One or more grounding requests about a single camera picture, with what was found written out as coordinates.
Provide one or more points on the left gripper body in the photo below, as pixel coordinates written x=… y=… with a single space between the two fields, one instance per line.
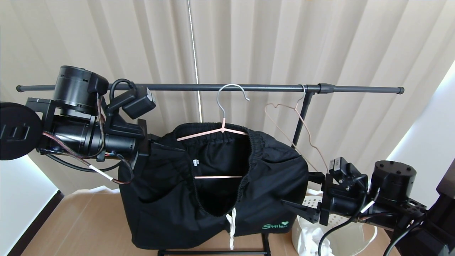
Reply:
x=81 y=138

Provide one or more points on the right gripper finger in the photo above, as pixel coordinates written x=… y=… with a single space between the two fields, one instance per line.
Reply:
x=317 y=177
x=305 y=212

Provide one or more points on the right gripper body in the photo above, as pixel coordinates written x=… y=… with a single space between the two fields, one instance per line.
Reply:
x=341 y=204

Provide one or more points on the black shorts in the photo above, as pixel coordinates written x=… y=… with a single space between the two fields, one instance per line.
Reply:
x=160 y=199

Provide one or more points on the pink clothes hanger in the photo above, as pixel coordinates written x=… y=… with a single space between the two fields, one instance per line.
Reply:
x=302 y=122
x=213 y=131

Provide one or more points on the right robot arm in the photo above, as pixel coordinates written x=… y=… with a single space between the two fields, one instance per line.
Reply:
x=392 y=181

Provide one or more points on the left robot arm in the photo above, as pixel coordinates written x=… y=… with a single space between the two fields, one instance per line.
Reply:
x=74 y=89

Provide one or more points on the white laundry basket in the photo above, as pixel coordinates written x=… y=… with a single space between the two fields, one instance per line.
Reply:
x=359 y=238

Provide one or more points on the black clothes rack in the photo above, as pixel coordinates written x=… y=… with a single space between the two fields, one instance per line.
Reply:
x=284 y=87

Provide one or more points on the white garment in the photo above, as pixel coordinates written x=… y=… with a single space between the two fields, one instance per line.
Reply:
x=311 y=241

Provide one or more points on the beige curtain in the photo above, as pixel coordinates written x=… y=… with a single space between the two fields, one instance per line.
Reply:
x=284 y=35

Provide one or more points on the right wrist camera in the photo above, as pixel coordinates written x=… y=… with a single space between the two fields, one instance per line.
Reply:
x=346 y=170

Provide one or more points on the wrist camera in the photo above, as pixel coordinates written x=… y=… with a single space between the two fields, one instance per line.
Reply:
x=138 y=103
x=346 y=170

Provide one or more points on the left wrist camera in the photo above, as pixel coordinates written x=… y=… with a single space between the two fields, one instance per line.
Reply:
x=138 y=103

